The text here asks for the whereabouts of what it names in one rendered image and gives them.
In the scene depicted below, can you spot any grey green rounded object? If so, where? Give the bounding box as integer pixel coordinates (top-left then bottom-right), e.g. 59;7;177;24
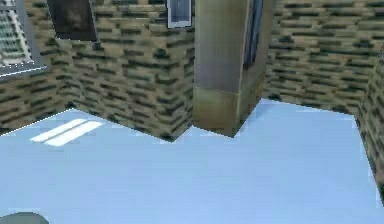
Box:
0;211;50;224

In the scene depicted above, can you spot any white framed picture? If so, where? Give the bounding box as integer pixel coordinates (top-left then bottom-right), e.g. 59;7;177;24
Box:
166;0;193;30

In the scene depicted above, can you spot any dark framed picture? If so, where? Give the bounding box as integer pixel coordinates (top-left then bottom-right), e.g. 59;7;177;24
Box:
46;0;100;43

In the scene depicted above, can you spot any tall olive grey fridge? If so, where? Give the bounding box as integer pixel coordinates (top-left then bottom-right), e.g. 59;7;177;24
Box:
192;0;275;138

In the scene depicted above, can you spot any dark fridge handle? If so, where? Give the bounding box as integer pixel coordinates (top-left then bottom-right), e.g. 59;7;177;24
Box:
243;0;264;67

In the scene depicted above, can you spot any grey framed window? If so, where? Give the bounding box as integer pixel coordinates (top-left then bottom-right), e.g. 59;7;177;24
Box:
0;0;49;80

